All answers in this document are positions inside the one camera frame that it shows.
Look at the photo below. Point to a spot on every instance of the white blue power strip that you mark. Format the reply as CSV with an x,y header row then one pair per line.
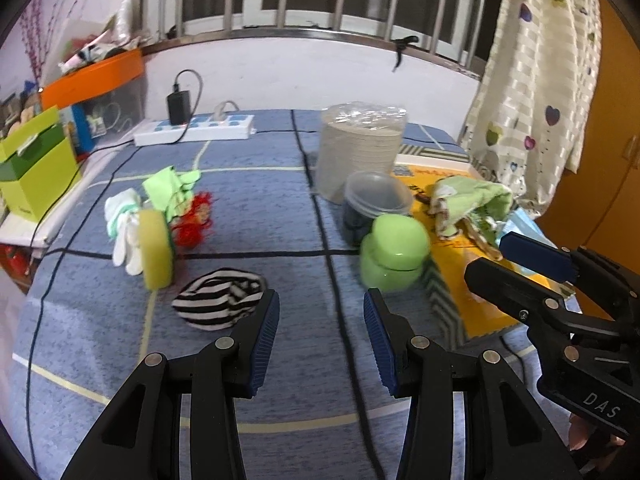
x,y
210,130

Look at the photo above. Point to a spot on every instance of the green cardboard box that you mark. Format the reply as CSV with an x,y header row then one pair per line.
x,y
40,180

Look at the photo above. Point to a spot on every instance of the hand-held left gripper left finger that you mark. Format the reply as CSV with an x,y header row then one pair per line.
x,y
262,340

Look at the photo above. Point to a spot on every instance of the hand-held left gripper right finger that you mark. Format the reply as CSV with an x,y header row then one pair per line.
x,y
380,345

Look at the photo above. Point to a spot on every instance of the light green cloth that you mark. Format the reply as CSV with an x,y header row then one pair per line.
x,y
162,190

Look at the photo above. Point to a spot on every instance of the red fringed ornament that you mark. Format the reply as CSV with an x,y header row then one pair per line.
x,y
192,230

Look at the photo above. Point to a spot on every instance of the white plug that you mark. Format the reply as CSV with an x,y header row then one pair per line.
x,y
220,110

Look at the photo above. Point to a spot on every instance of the green rabbit print cloth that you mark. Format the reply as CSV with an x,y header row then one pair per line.
x,y
475,195

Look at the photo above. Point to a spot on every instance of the yellow sponge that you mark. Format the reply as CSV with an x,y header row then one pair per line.
x,y
156,250

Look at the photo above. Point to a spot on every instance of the black white striped cloth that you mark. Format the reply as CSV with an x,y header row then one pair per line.
x,y
210,305

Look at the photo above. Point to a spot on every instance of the wooden wardrobe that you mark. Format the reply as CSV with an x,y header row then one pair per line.
x,y
610,135

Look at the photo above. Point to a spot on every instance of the red object under shelf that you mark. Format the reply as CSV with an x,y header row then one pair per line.
x,y
12,260

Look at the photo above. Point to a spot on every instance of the purple flower branches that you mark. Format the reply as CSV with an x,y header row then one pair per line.
x,y
37,45

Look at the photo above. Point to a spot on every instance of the white side shelf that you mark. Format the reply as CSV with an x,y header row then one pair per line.
x,y
50,232

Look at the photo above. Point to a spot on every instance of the heart print curtain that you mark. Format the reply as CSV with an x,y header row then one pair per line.
x,y
530,85

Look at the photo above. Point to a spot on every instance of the wrapped paper cup stack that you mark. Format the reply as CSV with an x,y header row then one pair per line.
x,y
355,160

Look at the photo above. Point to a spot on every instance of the yellow box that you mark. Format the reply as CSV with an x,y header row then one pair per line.
x,y
465,305

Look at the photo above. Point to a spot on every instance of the blue checked blanket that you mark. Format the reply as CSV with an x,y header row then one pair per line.
x,y
290,300

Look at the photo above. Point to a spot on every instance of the orange lid storage bin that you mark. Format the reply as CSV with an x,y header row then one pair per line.
x,y
95,72

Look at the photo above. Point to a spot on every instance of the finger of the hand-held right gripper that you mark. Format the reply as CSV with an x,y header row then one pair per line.
x,y
535,255
510,290

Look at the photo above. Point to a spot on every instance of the person's right hand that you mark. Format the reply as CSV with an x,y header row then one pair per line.
x,y
580,435

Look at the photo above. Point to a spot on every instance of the blue face mask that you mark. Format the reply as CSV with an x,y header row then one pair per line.
x,y
522,222

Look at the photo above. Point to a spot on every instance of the pile of packets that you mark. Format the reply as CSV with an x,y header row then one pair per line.
x,y
85,52

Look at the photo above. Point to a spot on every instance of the steel window railing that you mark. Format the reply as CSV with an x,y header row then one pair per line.
x,y
300,35

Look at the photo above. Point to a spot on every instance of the green jar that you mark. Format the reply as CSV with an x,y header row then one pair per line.
x,y
395,240

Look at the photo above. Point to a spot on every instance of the black charger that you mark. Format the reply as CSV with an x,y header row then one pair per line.
x,y
178,106

